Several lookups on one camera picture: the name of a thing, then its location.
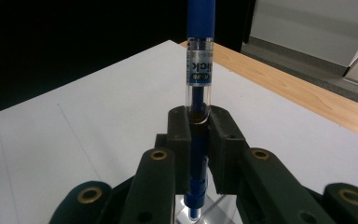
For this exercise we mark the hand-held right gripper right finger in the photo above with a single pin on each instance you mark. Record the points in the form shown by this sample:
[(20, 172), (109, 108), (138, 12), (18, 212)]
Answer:
[(261, 177)]

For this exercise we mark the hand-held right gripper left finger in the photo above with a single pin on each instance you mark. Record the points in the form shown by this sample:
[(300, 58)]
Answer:
[(155, 174)]

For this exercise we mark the clear acrylic organizer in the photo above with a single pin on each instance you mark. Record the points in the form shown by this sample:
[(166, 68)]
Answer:
[(213, 209)]

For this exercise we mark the blue pen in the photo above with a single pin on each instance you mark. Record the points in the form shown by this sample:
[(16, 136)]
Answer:
[(200, 18)]

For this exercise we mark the wooden table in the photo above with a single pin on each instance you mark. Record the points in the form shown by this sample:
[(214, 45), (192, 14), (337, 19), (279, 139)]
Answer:
[(292, 87)]

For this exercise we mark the grey cabinet panel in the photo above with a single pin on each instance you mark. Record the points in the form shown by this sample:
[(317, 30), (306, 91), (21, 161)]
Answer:
[(307, 28)]

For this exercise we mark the black curtain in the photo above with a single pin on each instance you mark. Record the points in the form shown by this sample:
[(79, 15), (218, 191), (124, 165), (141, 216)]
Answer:
[(74, 37)]

